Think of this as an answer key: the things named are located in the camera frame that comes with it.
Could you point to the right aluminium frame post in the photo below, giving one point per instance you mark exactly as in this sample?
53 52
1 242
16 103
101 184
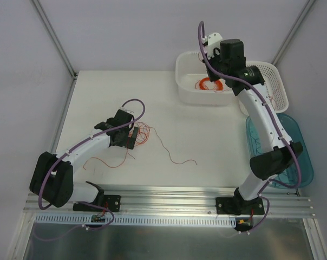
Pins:
301 17

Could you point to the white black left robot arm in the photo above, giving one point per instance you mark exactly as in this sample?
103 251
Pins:
53 177

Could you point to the left aluminium frame post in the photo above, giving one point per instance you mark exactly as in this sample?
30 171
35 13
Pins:
53 36

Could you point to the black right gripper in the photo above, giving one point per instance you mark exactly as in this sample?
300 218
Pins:
213 75

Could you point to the white slotted cable duct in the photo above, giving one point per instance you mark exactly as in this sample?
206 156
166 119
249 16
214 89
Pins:
134 220

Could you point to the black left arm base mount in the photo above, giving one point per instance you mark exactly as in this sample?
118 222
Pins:
91 197

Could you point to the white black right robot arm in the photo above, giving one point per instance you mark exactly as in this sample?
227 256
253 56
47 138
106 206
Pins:
279 151

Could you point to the white plastic tub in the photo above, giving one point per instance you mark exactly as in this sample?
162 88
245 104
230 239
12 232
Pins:
194 85

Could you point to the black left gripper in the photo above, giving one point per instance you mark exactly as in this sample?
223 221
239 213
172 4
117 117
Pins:
133 137

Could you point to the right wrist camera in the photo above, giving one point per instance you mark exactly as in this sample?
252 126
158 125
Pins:
211 45

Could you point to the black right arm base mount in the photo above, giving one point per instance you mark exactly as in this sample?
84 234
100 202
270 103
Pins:
237 206

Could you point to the aluminium extrusion rail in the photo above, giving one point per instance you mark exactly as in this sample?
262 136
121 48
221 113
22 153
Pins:
200 201

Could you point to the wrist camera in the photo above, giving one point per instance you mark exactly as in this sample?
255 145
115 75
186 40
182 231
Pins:
127 110
211 45

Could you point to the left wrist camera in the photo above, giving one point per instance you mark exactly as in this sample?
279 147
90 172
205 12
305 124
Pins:
127 110

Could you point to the white perforated basket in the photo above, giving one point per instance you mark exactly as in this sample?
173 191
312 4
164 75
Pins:
274 85

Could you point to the aluminium frame post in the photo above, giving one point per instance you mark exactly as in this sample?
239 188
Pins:
53 36
301 17

